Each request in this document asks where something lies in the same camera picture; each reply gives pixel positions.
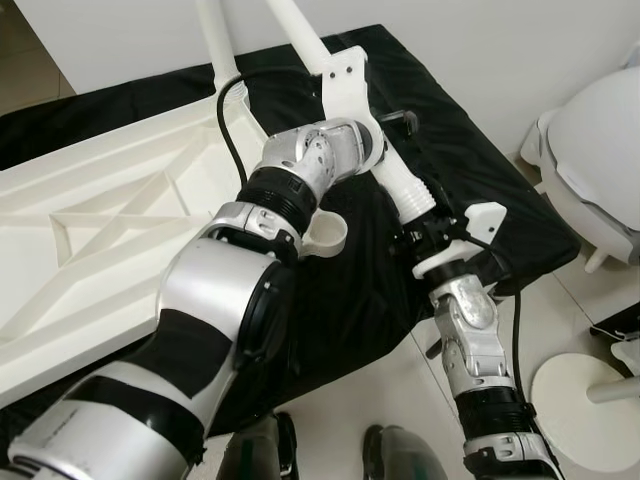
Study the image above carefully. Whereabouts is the white plastic children table top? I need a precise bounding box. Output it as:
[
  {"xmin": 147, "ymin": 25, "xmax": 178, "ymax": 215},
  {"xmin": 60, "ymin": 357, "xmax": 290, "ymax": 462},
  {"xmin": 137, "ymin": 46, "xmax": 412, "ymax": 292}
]
[{"xmin": 0, "ymin": 85, "xmax": 349, "ymax": 409}]

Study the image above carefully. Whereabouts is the white domed appliance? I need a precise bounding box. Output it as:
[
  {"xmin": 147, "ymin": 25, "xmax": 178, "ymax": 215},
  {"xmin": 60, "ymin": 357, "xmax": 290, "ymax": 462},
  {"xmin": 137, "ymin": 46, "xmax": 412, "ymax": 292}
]
[{"xmin": 520, "ymin": 65, "xmax": 640, "ymax": 273}]

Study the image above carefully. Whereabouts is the black low floor shelf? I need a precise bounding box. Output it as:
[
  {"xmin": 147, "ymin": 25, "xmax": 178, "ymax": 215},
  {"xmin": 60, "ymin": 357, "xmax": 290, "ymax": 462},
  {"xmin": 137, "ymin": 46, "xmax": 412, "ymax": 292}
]
[{"xmin": 590, "ymin": 305, "xmax": 640, "ymax": 346}]

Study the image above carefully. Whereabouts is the grey green right robot leg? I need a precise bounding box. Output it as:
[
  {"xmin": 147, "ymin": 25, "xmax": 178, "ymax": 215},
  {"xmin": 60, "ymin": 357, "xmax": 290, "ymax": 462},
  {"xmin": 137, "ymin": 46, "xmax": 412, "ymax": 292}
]
[{"xmin": 362, "ymin": 425, "xmax": 449, "ymax": 480}]

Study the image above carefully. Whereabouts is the grey green robot leg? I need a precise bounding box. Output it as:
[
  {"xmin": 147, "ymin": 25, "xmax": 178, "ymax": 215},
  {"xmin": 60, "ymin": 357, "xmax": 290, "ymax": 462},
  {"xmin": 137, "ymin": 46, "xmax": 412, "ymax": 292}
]
[
  {"xmin": 218, "ymin": 410, "xmax": 299, "ymax": 480},
  {"xmin": 362, "ymin": 425, "xmax": 449, "ymax": 480}
]

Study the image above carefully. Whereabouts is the white floor fan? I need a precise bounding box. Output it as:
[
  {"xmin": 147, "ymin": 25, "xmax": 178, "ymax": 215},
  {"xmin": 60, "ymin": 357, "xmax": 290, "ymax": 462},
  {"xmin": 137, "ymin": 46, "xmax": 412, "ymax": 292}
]
[{"xmin": 530, "ymin": 353, "xmax": 640, "ymax": 476}]

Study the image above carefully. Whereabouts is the grey green left robot leg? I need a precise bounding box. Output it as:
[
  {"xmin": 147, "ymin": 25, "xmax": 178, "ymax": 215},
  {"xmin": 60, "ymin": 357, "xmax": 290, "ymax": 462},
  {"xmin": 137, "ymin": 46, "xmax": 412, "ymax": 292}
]
[{"xmin": 218, "ymin": 410, "xmax": 299, "ymax": 480}]

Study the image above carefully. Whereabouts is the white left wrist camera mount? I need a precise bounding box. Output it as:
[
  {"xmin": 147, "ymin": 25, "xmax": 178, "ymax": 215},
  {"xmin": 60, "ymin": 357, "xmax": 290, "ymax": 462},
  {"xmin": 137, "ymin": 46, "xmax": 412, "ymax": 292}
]
[{"xmin": 320, "ymin": 47, "xmax": 386, "ymax": 151}]

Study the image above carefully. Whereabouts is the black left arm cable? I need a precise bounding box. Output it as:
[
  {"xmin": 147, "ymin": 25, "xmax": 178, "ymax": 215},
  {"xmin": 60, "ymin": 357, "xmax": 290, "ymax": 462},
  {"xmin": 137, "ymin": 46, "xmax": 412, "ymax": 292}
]
[{"xmin": 215, "ymin": 68, "xmax": 331, "ymax": 191}]

